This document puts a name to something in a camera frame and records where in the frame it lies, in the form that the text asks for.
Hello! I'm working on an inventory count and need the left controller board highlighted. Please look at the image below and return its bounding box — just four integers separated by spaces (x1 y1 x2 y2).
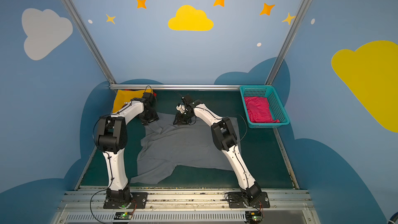
114 212 133 220

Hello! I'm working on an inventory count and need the aluminium post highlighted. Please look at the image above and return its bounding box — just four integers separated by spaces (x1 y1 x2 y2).
265 0 313 85
61 0 117 84

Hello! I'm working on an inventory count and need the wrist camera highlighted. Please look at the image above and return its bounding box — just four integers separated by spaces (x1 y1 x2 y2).
176 94 194 114
142 92 155 104

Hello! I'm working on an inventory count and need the front aluminium rail bed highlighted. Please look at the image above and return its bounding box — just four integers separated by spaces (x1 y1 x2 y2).
51 187 320 224

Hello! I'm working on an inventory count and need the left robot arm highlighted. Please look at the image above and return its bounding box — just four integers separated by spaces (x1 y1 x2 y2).
95 95 159 208

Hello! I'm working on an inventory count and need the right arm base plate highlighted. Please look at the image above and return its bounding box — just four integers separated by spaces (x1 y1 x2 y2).
224 192 270 209

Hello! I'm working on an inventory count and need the right aluminium post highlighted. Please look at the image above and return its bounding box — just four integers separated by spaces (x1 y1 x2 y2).
265 0 313 85

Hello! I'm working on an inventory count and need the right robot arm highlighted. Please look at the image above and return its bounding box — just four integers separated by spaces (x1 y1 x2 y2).
174 95 262 205

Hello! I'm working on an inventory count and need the grey t-shirt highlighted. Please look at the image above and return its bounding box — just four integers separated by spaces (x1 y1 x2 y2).
131 113 233 185

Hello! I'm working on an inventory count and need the teal plastic basket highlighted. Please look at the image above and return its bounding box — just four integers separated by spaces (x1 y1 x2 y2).
239 85 290 129

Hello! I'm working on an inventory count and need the controller board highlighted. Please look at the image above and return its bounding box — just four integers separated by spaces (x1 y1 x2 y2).
114 212 133 220
244 212 263 224

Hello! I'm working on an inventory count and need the aluminium back rail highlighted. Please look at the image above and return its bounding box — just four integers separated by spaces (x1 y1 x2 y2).
109 84 241 91

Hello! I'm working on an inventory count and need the right controller board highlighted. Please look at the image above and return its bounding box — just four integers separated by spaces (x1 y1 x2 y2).
244 212 263 224

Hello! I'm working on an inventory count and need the folded yellow t-shirt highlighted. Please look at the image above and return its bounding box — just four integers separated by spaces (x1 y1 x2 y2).
112 89 153 114

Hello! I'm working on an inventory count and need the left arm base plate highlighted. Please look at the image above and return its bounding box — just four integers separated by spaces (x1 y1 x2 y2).
103 192 148 210

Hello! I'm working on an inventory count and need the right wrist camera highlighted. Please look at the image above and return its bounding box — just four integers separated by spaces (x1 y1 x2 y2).
176 94 194 114

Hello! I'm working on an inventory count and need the left aluminium post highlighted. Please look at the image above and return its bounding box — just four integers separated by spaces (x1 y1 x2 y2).
61 0 117 84

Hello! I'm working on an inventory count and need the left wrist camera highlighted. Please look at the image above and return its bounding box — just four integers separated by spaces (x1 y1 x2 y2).
142 92 155 104

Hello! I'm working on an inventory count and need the magenta t-shirt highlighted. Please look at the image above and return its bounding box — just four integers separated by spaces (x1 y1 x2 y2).
244 96 280 123

